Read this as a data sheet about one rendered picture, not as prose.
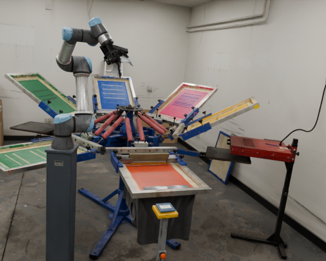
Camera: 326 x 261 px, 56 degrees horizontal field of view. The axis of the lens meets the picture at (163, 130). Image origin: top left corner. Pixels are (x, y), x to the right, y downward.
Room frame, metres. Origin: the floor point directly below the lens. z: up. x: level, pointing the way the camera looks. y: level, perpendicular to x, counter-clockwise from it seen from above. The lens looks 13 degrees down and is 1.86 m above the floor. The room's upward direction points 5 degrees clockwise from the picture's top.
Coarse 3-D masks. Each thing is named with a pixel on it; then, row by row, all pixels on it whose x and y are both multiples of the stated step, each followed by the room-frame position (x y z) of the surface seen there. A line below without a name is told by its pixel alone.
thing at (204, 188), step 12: (120, 168) 2.29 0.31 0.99; (180, 168) 2.52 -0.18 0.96; (192, 180) 2.27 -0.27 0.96; (132, 192) 1.88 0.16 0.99; (144, 192) 1.90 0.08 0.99; (156, 192) 1.92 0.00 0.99; (168, 192) 1.95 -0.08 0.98; (180, 192) 1.98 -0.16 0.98; (192, 192) 2.01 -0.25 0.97; (204, 192) 2.05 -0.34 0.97
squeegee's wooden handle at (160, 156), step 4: (132, 156) 2.47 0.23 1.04; (136, 156) 2.48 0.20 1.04; (140, 156) 2.49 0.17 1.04; (144, 156) 2.51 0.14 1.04; (148, 156) 2.52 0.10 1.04; (152, 156) 2.53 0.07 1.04; (156, 156) 2.54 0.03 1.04; (160, 156) 2.56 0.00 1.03; (164, 156) 2.57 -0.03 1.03; (168, 156) 2.58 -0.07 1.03; (132, 160) 2.47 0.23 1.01; (136, 160) 2.48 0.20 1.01; (140, 160) 2.50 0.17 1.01; (144, 160) 2.51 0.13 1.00; (148, 160) 2.52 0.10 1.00; (152, 160) 2.53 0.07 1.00; (156, 160) 2.55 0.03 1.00; (160, 160) 2.56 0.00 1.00; (164, 160) 2.57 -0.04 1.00
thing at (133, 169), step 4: (128, 168) 2.40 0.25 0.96; (132, 168) 2.41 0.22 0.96; (136, 168) 2.42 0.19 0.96; (140, 168) 2.43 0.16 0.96; (144, 168) 2.44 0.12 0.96; (148, 168) 2.45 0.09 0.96; (132, 172) 2.32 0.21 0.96; (136, 172) 2.33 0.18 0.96; (132, 176) 2.24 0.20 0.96; (136, 176) 2.25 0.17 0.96; (136, 180) 2.17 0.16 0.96; (140, 180) 2.18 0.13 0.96; (140, 184) 2.10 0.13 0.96; (140, 188) 2.03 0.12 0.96
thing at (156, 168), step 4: (152, 164) 2.56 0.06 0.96; (156, 164) 2.57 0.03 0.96; (160, 164) 2.58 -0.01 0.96; (164, 164) 2.59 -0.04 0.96; (168, 164) 2.60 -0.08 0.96; (152, 168) 2.46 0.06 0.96; (156, 168) 2.47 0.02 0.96; (160, 168) 2.48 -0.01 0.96; (164, 168) 2.48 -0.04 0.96; (168, 168) 2.49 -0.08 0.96; (172, 168) 2.50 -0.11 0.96; (172, 172) 2.40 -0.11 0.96; (176, 172) 2.41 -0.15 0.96; (176, 176) 2.33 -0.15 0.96; (180, 176) 2.34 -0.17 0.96; (180, 180) 2.25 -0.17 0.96; (184, 180) 2.26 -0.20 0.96; (176, 184) 2.16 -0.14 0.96; (180, 184) 2.17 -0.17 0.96; (184, 184) 2.18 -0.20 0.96; (188, 184) 2.18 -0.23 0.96
